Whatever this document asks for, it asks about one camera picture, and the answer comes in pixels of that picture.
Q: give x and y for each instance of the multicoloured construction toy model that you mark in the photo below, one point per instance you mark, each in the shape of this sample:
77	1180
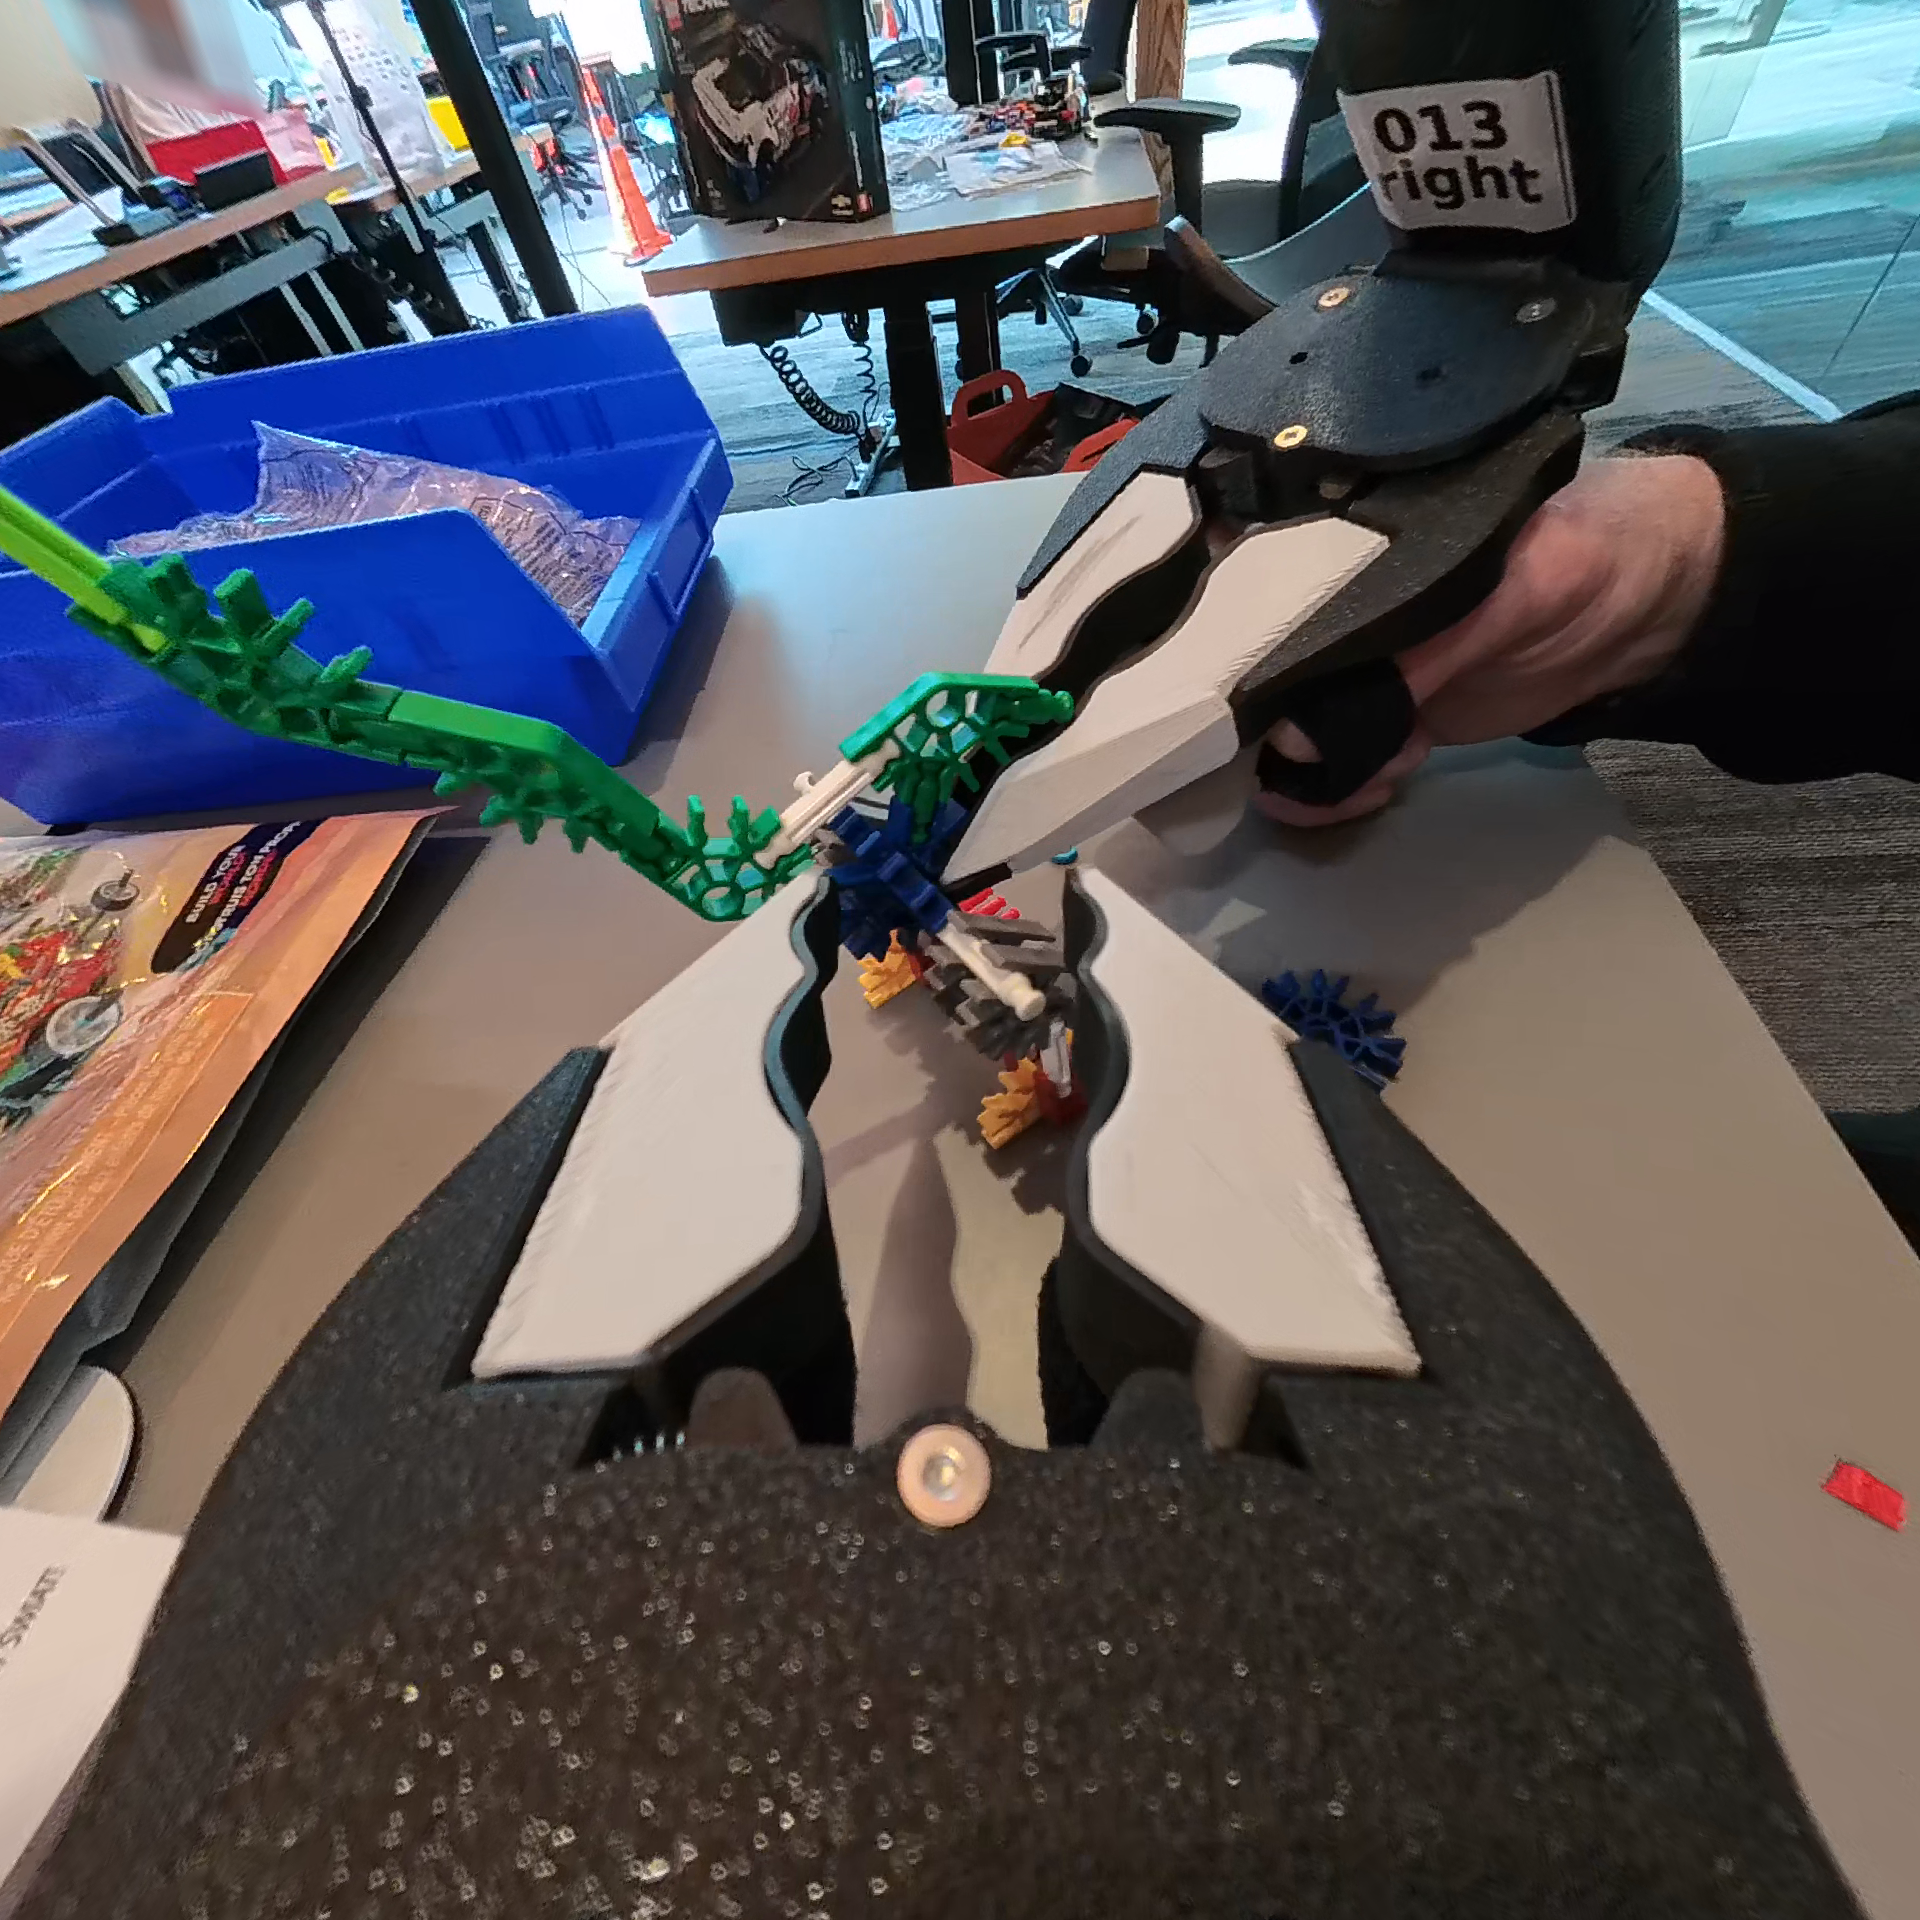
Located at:
878	902

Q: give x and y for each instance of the blue storage bin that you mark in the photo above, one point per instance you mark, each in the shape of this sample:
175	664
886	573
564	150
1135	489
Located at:
225	781

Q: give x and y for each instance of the clear parts bags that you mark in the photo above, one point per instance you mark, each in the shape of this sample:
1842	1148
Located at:
991	166

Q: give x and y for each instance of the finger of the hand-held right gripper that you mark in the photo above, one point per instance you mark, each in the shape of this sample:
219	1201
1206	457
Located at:
1095	556
1156	735

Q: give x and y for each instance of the white desk stand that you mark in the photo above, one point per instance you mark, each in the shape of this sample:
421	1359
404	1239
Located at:
77	1441

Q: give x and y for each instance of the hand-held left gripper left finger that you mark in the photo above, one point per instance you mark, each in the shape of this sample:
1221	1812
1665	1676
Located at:
661	1184

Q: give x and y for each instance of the grey office chair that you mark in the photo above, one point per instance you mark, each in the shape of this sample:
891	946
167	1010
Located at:
1276	224

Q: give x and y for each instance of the orange traffic cone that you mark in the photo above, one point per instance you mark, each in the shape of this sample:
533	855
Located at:
630	181

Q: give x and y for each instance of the black metal pole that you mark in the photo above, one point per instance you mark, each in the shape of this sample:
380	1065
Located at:
495	166

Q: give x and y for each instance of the toy instruction sheet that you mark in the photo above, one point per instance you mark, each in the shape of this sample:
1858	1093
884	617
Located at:
60	1652

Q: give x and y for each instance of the person's right forearm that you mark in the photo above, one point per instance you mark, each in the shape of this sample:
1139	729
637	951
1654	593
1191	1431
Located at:
1829	600

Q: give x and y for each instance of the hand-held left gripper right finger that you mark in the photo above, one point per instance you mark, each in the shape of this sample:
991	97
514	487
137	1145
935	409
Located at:
1215	1172

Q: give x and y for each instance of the small red clip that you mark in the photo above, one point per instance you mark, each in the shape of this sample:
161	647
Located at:
1866	1493

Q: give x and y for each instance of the blue snowflake connector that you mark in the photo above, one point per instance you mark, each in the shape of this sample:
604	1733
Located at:
1335	1028

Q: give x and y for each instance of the black toy box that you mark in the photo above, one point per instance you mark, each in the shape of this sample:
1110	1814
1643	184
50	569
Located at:
764	119

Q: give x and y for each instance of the person's right hand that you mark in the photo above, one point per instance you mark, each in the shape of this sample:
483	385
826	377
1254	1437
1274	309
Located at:
1590	600

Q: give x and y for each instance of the person's dark pants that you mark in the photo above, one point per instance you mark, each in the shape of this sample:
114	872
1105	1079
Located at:
1883	1184

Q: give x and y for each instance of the clear plastic bag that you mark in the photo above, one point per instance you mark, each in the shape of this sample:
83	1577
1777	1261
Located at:
389	494

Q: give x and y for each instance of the orange toy package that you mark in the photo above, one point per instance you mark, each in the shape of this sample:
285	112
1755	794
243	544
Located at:
195	1049

